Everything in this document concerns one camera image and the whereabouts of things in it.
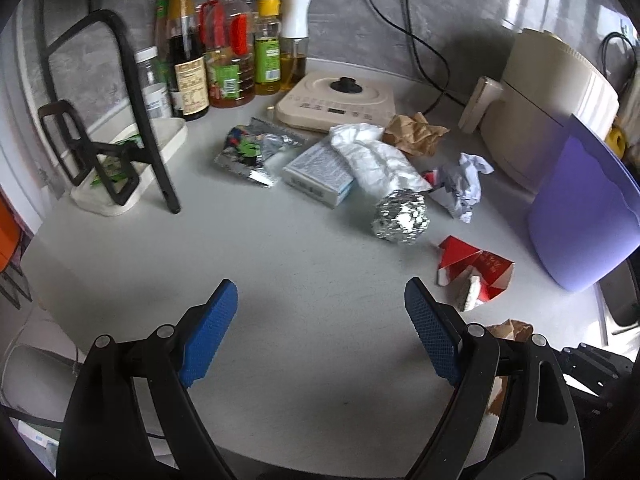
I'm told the silver crumpled foil wrapper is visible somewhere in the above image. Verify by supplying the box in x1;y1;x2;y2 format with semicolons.
422;153;494;224

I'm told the small white cardboard box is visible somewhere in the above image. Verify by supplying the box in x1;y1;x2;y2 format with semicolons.
282;140;355;208

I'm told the left black power cable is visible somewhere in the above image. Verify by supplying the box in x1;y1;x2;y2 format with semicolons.
354;0;452;116

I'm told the yellow detergent bottle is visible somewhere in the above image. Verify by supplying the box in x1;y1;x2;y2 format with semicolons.
604;126;627;159

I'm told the yellow cap green label bottle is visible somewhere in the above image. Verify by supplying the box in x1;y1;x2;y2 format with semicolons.
254;0;281;96

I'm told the black power cable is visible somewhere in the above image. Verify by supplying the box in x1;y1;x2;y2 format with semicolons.
401;0;469;109
354;0;452;116

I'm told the white tray with packet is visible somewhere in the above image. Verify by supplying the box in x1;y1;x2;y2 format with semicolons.
69;116;189;218

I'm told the red label sauce bottle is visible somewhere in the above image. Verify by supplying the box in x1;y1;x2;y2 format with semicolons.
193;0;216;51

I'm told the silver snack wrapper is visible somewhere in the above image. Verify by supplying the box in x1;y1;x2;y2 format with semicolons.
215;117;306;188

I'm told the brown crumpled paper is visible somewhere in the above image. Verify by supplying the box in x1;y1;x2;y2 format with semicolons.
382;113;449;156

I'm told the purple plastic bucket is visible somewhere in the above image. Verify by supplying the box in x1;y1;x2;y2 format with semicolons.
527;116;639;292

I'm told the white top oil sprayer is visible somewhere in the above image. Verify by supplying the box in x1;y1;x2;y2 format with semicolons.
280;0;311;91

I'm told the beige induction cooker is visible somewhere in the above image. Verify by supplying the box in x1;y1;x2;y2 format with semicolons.
274;72;396;132

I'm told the right black power cable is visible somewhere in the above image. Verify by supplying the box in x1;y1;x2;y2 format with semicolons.
401;0;469;109

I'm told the red cap oil bottle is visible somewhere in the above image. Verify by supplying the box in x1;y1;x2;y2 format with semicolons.
200;0;255;108

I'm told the aluminium foil ball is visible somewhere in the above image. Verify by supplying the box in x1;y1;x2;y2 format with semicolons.
372;188;430;244

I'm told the dark soy sauce bottle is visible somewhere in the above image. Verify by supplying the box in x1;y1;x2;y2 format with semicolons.
166;0;209;122

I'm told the brown torn paper bag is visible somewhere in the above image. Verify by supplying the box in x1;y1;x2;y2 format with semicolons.
486;318;534;417

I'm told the red paper carton piece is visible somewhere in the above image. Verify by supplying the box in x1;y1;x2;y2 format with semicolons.
437;236;514;312

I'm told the small white cap jar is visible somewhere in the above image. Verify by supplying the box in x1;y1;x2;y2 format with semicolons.
134;47;172;119

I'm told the cream air fryer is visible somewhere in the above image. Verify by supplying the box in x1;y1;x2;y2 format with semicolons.
458;28;620;193

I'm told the black hanging cable loop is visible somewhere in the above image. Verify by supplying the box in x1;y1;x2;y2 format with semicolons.
598;30;640;94

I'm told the green label sauce bottle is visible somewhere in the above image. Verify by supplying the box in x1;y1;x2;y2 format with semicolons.
153;0;169;63

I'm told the white crumpled plastic bag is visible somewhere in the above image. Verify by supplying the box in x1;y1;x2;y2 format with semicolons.
329;122;432;200

